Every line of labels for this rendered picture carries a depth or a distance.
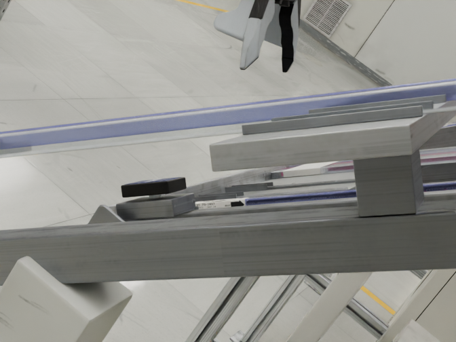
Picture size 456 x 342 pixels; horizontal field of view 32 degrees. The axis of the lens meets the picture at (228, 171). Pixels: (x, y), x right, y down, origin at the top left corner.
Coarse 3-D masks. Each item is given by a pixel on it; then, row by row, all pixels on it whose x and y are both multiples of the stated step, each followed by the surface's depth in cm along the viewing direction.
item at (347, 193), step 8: (424, 184) 76; (432, 184) 76; (440, 184) 76; (448, 184) 75; (312, 192) 82; (320, 192) 81; (328, 192) 80; (336, 192) 80; (344, 192) 79; (352, 192) 79; (248, 200) 83; (256, 200) 83; (264, 200) 82; (272, 200) 82; (280, 200) 82; (288, 200) 81; (296, 200) 81; (304, 200) 81; (312, 200) 80
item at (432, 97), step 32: (320, 96) 33; (352, 96) 31; (384, 96) 31; (416, 96) 31; (448, 96) 30; (64, 128) 36; (96, 128) 35; (128, 128) 35; (160, 128) 34; (192, 128) 34; (224, 128) 33
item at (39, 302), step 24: (24, 264) 48; (24, 288) 48; (48, 288) 48; (72, 288) 49; (96, 288) 50; (120, 288) 52; (0, 312) 49; (24, 312) 48; (48, 312) 48; (72, 312) 47; (96, 312) 48; (120, 312) 52; (0, 336) 49; (24, 336) 49; (48, 336) 48; (72, 336) 48; (96, 336) 51
